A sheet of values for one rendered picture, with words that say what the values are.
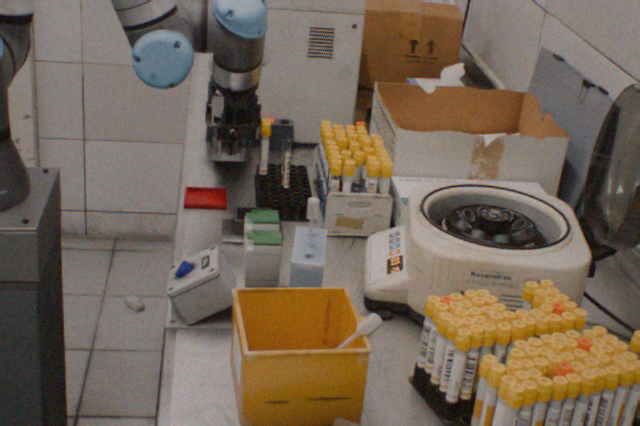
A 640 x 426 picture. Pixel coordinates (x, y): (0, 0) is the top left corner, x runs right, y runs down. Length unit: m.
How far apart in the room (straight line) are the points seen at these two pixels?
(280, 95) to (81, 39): 1.45
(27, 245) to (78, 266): 1.89
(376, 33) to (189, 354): 1.15
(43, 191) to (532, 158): 0.75
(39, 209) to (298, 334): 0.40
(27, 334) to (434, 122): 0.82
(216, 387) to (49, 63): 2.16
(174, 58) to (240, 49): 0.18
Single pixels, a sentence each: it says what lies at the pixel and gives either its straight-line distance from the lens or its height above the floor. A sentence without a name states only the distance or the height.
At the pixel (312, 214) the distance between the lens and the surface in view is 1.15.
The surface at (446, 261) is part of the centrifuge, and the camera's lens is 1.17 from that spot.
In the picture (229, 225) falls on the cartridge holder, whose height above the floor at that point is 0.89.
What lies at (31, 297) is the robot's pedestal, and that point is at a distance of 1.31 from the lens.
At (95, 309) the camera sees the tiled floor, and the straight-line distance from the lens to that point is 2.92.
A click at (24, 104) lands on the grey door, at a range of 3.13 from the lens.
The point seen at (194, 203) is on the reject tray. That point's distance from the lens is 1.50.
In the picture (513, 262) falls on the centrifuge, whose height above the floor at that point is 0.99.
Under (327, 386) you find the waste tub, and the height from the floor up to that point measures 0.93.
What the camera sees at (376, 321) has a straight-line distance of 1.00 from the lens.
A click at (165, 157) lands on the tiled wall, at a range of 3.20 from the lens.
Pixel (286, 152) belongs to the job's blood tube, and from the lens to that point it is 1.50.
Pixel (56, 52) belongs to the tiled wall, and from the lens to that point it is 3.12.
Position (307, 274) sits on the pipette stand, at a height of 0.96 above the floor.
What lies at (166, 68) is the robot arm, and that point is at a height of 1.16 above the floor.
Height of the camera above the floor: 1.51
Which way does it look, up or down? 25 degrees down
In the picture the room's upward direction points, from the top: 5 degrees clockwise
